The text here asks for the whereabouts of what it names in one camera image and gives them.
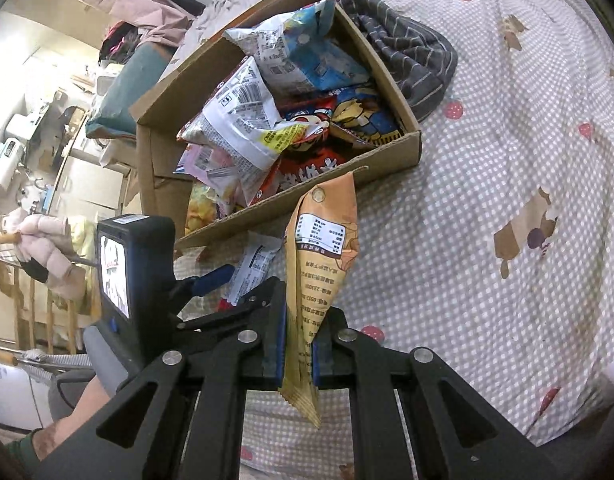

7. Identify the red cartoon snack bag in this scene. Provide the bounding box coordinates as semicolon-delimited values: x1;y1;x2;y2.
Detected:
252;96;356;205

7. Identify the checkered bed quilt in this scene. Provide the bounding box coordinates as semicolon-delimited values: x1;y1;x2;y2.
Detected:
161;0;614;480

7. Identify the teal cushion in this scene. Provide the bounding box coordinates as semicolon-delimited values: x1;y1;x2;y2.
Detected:
86;41;175;141

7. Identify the silver white snack bag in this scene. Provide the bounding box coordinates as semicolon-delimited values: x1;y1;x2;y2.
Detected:
223;0;370;96

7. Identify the pink plush toy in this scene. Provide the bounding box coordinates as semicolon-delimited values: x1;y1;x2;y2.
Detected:
3;208;86;301

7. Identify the blue snack bag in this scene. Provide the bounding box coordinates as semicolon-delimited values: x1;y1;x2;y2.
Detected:
332;84;403;146

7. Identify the pile of clothes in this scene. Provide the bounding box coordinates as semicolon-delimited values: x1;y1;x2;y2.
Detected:
98;22;141;66

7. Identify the red white snack bar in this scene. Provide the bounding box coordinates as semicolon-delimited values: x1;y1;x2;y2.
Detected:
218;232;282;311

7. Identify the orange cone snack packet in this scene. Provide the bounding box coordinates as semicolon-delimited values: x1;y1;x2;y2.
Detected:
279;172;359;428

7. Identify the yellow cheese chips bag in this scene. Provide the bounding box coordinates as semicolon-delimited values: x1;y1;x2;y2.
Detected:
185;182;225;235

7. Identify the striped grey cloth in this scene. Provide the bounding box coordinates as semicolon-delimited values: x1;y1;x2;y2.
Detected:
339;0;458;122

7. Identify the red silver snack bag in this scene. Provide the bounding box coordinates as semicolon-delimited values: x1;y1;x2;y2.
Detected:
178;56;329;205

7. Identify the pink snack pouch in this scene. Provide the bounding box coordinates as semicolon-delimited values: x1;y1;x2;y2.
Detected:
173;143;240;204

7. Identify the brown cardboard box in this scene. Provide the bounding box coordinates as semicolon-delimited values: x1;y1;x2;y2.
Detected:
130;8;422;248

